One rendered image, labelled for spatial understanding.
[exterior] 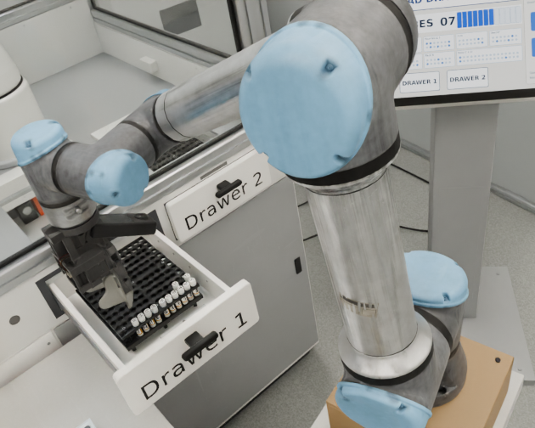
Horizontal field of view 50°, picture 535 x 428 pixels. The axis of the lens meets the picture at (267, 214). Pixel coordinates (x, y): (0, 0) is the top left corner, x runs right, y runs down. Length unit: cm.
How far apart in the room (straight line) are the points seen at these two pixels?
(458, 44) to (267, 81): 105
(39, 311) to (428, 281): 81
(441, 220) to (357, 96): 138
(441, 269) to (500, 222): 176
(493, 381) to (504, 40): 82
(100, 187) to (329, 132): 39
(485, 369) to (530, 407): 102
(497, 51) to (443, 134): 27
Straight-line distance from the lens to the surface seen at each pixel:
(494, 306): 221
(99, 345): 112
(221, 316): 107
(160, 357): 104
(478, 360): 103
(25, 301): 127
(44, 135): 84
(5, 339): 131
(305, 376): 206
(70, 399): 125
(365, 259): 59
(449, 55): 149
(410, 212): 262
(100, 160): 78
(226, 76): 72
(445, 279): 83
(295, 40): 48
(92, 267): 96
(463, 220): 183
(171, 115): 80
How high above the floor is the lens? 169
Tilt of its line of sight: 39 degrees down
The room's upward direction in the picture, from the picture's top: 12 degrees counter-clockwise
